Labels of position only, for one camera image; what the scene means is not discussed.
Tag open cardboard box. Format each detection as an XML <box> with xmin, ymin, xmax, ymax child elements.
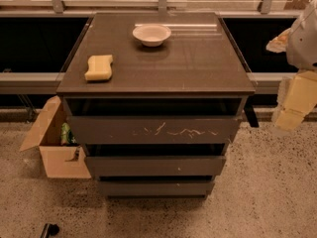
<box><xmin>20</xmin><ymin>96</ymin><xmax>91</xmax><ymax>179</ymax></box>

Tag grey drawer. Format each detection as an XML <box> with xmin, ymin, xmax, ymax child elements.
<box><xmin>98</xmin><ymin>181</ymin><xmax>214</xmax><ymax>197</ymax></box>
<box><xmin>67</xmin><ymin>116</ymin><xmax>241</xmax><ymax>145</ymax></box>
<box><xmin>85</xmin><ymin>156</ymin><xmax>226</xmax><ymax>178</ymax></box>

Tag yellow sponge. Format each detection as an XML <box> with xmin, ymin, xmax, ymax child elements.
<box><xmin>84</xmin><ymin>55</ymin><xmax>113</xmax><ymax>81</ymax></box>

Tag dark grey drawer cabinet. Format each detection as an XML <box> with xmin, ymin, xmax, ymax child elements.
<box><xmin>57</xmin><ymin>12</ymin><xmax>255</xmax><ymax>185</ymax></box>

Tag black object on floor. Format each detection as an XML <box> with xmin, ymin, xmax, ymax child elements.
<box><xmin>40</xmin><ymin>223</ymin><xmax>59</xmax><ymax>238</ymax></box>

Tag grey top drawer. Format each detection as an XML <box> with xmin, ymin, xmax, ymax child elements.
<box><xmin>67</xmin><ymin>116</ymin><xmax>241</xmax><ymax>145</ymax></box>

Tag green snack bag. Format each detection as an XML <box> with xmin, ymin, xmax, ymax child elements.
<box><xmin>60</xmin><ymin>123</ymin><xmax>76</xmax><ymax>145</ymax></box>

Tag white ceramic bowl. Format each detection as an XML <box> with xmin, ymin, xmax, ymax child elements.
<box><xmin>133</xmin><ymin>24</ymin><xmax>171</xmax><ymax>47</ymax></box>

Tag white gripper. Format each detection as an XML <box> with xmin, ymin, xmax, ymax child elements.
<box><xmin>265</xmin><ymin>0</ymin><xmax>317</xmax><ymax>131</ymax></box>

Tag grey bottom drawer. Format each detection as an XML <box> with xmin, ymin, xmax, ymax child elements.
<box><xmin>98</xmin><ymin>181</ymin><xmax>214</xmax><ymax>197</ymax></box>

